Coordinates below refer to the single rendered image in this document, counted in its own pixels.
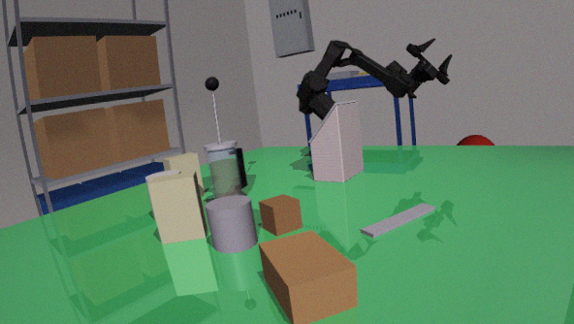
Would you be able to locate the beige rectangular block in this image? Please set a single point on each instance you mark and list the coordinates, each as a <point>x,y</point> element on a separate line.
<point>178,208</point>
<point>185,163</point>

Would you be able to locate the grey flat bar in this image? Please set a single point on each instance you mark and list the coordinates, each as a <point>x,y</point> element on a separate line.
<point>393,222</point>

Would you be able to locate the white cylinder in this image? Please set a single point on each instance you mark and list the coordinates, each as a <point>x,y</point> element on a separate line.
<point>159,174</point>

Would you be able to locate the grey cylinder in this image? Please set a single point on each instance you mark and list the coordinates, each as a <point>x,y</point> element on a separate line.
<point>231,223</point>

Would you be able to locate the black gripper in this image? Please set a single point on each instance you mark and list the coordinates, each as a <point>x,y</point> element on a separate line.
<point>416,52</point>

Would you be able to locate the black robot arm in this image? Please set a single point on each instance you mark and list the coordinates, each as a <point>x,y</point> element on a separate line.
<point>312,90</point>

